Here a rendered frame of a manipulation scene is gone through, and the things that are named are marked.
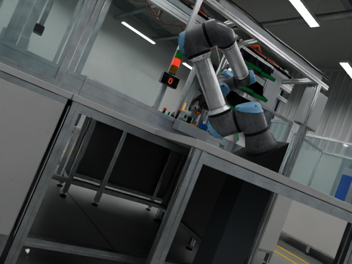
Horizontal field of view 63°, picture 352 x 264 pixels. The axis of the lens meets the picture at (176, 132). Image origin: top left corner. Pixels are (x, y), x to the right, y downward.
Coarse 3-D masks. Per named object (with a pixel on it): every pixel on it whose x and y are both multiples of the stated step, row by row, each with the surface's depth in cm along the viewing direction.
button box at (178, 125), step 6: (174, 120) 164; (180, 120) 159; (174, 126) 162; (180, 126) 159; (186, 126) 161; (192, 126) 162; (180, 132) 166; (186, 132) 161; (192, 132) 163; (198, 132) 165; (204, 132) 167; (198, 138) 165; (204, 138) 167
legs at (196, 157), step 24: (192, 168) 100; (216, 168) 103; (240, 168) 106; (240, 192) 129; (264, 192) 133; (288, 192) 113; (168, 216) 99; (216, 216) 138; (240, 216) 130; (336, 216) 121; (168, 240) 99; (216, 240) 130; (240, 240) 131
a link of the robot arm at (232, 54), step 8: (208, 24) 126; (216, 24) 126; (224, 24) 128; (208, 32) 126; (216, 32) 126; (224, 32) 127; (232, 32) 130; (216, 40) 128; (224, 40) 129; (232, 40) 131; (224, 48) 134; (232, 48) 136; (232, 56) 139; (240, 56) 143; (232, 64) 145; (240, 64) 146; (240, 72) 150; (248, 72) 154; (240, 80) 156; (248, 80) 156
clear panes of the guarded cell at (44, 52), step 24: (0, 0) 119; (24, 0) 123; (48, 0) 127; (72, 0) 131; (0, 24) 120; (24, 24) 124; (48, 24) 128; (72, 24) 132; (0, 48) 121; (24, 48) 125; (48, 48) 129; (48, 72) 130
